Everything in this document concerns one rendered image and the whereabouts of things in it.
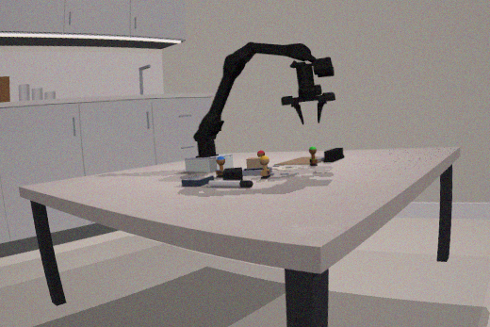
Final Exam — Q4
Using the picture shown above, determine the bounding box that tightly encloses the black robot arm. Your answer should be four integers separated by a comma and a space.
194, 42, 335, 157

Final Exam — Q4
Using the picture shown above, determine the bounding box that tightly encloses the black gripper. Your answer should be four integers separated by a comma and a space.
281, 78, 335, 124

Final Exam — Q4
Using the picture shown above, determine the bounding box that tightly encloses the white marker pen with black tip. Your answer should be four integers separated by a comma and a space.
208, 180, 253, 188

